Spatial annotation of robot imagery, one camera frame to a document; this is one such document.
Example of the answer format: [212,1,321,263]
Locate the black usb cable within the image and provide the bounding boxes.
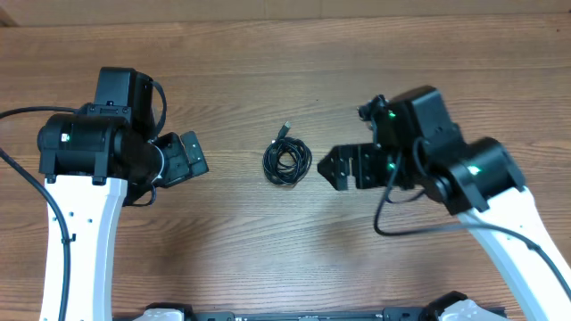
[261,120,313,186]

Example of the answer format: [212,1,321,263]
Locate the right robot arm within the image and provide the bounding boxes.
[318,86,570,320]

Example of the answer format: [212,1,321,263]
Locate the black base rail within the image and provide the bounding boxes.
[111,290,508,321]

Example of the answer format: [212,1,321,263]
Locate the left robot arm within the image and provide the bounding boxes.
[37,67,209,320]

